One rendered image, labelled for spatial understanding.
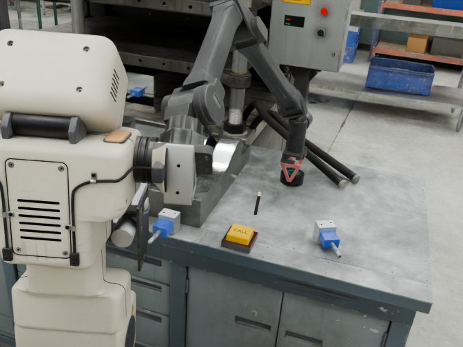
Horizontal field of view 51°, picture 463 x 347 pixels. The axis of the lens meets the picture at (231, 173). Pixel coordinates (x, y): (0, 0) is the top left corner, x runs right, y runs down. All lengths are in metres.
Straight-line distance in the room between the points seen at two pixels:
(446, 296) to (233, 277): 1.52
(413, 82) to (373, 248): 3.66
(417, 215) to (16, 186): 1.19
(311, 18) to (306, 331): 1.16
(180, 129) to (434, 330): 1.84
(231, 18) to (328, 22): 0.84
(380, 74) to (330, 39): 2.97
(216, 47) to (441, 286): 2.00
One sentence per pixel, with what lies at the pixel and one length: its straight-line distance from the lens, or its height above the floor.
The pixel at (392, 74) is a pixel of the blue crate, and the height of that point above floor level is 0.41.
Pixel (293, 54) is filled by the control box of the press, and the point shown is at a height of 1.12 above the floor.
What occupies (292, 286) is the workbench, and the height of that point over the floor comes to 0.70.
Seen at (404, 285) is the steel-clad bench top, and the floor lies 0.80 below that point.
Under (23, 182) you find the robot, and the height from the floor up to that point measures 1.17.
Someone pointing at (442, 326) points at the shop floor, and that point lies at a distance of 2.52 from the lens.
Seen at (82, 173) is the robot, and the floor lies 1.20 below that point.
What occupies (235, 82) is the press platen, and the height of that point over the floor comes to 1.01.
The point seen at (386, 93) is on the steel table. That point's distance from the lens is 4.87.
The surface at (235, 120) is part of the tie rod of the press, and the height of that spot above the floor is 0.85.
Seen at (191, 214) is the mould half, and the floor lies 0.84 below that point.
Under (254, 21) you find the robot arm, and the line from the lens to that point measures 1.26.
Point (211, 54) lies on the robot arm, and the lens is 1.05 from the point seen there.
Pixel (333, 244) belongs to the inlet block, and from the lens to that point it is 1.32.
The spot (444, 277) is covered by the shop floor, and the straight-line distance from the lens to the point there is 2.83.
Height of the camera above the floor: 1.56
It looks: 27 degrees down
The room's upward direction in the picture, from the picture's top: 4 degrees clockwise
